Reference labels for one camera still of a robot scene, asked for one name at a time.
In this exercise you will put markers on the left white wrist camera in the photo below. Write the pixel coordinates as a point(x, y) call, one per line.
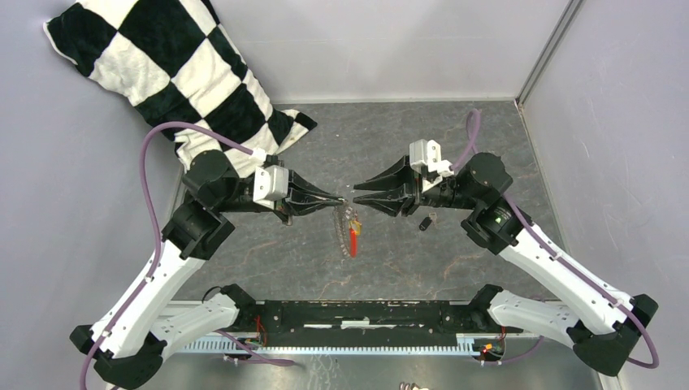
point(270, 182)

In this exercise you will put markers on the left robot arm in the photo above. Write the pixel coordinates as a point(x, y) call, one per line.
point(129, 344)

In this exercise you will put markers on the key with black tag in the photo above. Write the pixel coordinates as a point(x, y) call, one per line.
point(428, 221)

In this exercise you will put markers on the black white checkered cloth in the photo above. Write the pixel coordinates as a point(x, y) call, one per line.
point(174, 61)

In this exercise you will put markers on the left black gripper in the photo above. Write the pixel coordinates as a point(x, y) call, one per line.
point(303, 187)

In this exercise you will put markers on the large metal keyring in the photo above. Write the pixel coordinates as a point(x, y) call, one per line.
point(341, 217)

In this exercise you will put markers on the red key tag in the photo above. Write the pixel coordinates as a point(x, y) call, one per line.
point(353, 246)

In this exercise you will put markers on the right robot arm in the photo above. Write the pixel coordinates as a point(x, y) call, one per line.
point(600, 323)

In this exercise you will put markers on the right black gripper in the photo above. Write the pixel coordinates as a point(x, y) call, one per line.
point(398, 182)

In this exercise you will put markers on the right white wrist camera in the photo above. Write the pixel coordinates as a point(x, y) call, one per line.
point(425, 159)

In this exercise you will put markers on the yellow key tag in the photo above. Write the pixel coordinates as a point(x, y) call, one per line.
point(355, 227)

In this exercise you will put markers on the aluminium frame rail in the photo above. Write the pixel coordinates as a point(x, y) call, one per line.
point(244, 346)

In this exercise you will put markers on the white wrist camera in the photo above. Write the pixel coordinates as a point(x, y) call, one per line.
point(270, 182)
point(425, 159)

